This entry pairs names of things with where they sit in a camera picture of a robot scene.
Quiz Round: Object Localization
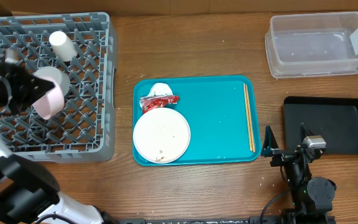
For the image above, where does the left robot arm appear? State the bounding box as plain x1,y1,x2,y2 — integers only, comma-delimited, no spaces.
0,49,117,224

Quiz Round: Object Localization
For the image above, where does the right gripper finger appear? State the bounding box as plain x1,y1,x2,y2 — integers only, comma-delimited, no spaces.
260,125,279,157
300,123,313,146

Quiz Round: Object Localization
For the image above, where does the grey bowl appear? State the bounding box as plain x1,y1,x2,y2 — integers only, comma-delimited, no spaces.
34,66,70,96

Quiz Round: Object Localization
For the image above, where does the crumpled white tissue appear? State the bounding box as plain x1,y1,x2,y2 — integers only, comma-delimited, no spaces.
148,83,173,96

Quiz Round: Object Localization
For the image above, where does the black tray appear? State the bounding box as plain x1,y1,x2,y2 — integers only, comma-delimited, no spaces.
283,96,358,154

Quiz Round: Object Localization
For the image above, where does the right wooden chopstick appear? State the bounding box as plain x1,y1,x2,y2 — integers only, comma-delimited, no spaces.
245,83,257,154

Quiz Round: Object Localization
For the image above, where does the pink bowl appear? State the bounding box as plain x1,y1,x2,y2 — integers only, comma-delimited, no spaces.
32,79,65,119

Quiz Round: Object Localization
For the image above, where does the clear plastic bin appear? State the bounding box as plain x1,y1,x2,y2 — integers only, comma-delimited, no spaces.
265,12,358,78

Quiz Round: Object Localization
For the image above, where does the large white plate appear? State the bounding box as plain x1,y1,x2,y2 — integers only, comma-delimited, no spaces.
132,108,191,164

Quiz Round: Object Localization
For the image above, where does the left wooden chopstick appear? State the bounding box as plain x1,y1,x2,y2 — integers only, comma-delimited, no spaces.
242,83,254,152

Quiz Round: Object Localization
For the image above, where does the wooden chopstick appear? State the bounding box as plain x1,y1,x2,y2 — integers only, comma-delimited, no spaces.
242,83,254,152
245,83,257,154

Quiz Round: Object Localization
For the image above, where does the red snack wrapper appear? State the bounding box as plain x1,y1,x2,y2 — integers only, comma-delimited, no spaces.
139,95,180,114

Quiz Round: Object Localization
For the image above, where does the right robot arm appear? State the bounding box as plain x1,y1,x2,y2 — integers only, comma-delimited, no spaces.
259,124,336,224

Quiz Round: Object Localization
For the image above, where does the grey dishwasher rack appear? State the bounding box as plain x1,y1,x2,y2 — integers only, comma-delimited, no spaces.
0,12,117,163

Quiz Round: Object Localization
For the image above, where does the white cup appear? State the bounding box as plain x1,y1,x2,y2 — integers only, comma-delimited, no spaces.
49,31,78,62

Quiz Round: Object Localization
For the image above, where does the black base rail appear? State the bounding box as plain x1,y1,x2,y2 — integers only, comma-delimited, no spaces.
116,216,335,224

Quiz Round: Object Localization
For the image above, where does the teal serving tray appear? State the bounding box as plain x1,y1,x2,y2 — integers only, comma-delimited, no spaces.
133,75,262,166

